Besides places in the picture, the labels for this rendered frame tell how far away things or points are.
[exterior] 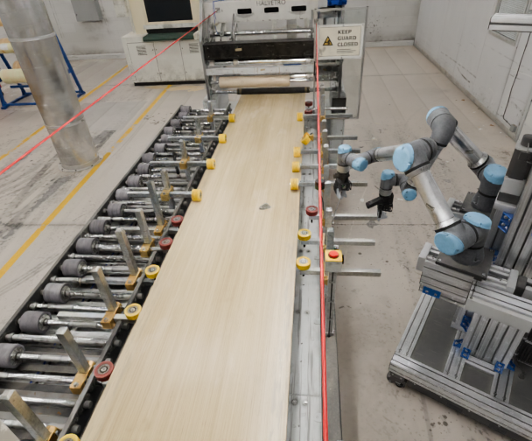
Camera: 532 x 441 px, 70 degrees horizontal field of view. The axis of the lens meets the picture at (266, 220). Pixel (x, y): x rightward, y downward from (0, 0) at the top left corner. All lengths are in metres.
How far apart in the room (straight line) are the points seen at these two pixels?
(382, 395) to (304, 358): 0.81
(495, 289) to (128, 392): 1.67
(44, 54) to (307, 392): 4.54
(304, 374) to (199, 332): 0.55
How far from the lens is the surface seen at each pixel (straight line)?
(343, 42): 4.36
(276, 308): 1.86
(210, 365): 1.72
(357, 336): 2.92
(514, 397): 2.69
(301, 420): 1.88
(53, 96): 5.38
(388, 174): 2.35
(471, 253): 1.99
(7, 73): 8.86
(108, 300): 2.06
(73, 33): 12.23
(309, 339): 2.10
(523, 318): 2.02
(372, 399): 2.68
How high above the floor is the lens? 2.32
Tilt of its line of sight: 36 degrees down
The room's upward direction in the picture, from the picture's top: 4 degrees counter-clockwise
